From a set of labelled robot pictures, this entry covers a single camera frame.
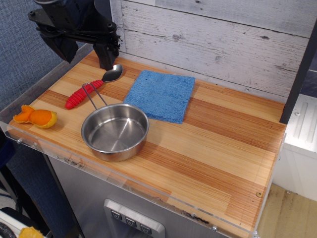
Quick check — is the orange plush fish toy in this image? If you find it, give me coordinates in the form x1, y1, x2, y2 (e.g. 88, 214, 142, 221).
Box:
13, 105, 57, 129

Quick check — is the white sink counter unit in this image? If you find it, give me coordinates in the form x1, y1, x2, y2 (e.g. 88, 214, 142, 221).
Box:
272, 94, 317, 201

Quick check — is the yellow cloth scrap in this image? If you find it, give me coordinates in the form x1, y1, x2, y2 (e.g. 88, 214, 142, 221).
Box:
18, 227, 44, 238

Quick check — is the red handled metal spoon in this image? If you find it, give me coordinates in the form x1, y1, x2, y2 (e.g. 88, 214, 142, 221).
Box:
65, 64, 123, 110

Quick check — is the stainless steel saucepan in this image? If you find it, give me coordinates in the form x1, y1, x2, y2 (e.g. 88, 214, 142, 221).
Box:
81, 82, 150, 162

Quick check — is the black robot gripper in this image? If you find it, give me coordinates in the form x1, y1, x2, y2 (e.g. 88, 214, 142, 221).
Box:
28, 0, 120, 70

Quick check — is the silver toy appliance front panel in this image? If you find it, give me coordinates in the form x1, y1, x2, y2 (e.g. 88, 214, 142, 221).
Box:
104, 199, 165, 238

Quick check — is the blue folded cloth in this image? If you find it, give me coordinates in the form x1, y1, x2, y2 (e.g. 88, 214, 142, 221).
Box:
124, 70, 195, 124

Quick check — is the clear acrylic table edge guard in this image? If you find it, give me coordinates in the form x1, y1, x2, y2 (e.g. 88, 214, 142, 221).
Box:
0, 46, 286, 238

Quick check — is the right dark vertical post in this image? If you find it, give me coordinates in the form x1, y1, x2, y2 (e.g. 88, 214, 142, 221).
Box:
279, 21, 317, 124

